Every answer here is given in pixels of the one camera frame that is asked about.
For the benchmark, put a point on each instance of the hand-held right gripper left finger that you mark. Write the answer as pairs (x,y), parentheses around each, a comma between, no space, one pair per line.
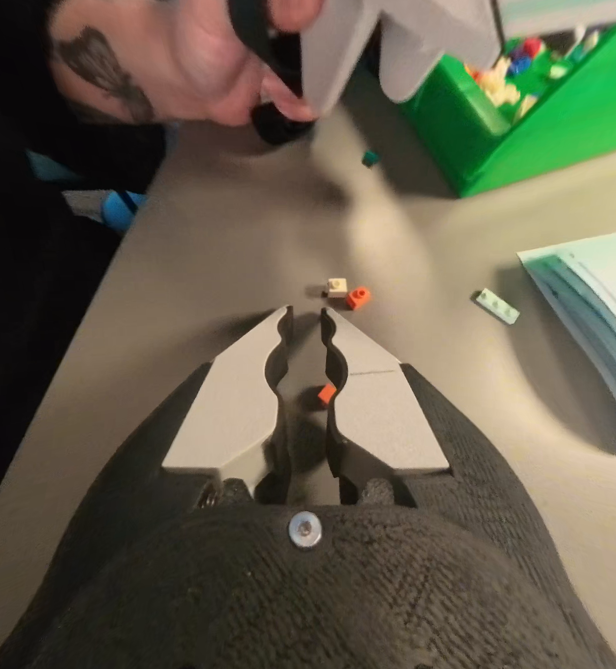
(224,413)

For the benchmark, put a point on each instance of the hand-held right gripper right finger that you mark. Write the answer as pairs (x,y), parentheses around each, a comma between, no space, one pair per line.
(391,418)

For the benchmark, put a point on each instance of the white lego brick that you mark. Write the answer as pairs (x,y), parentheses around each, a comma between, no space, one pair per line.
(337,287)

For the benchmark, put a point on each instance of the orange lego brick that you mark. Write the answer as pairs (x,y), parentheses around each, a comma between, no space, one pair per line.
(358,299)
(327,394)

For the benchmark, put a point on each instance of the teal lego piece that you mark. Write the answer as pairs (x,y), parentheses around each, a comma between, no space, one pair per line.
(370,159)

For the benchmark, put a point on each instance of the light green lego plate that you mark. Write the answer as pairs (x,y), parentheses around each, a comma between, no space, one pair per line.
(497,306)

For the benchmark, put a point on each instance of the pile of loose lego pieces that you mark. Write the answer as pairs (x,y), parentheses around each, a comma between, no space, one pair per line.
(501,91)

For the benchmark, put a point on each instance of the person's left hand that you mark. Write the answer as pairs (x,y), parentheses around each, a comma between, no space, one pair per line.
(193,62)

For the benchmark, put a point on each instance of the blue plastic object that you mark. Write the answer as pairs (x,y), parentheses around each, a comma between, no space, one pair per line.
(119,209)

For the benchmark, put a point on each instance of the green plastic bin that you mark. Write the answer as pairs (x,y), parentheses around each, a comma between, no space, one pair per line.
(548,146)

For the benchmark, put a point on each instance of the open light blue instruction booklet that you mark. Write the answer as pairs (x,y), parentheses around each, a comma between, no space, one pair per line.
(590,292)

